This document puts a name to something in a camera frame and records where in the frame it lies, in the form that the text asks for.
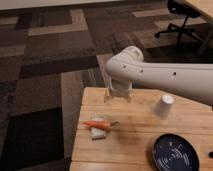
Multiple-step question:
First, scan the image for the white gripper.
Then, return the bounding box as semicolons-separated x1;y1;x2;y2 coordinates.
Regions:
104;79;132;102

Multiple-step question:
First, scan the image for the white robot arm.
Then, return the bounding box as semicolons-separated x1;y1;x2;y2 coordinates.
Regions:
105;46;213;106

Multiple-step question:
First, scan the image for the white eraser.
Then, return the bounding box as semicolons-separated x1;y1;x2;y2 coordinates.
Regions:
89;114;108;140

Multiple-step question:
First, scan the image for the orange toy carrot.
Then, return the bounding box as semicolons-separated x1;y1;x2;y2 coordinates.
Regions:
84;120;116;130

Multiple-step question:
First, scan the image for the dark blue plate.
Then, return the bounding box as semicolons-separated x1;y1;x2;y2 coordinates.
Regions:
152;134;200;171

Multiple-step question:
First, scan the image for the black office chair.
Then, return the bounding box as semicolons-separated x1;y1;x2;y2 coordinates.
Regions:
155;0;213;48

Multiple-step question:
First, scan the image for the wooden desk corner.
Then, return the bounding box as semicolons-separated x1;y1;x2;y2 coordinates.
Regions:
184;0;213;22

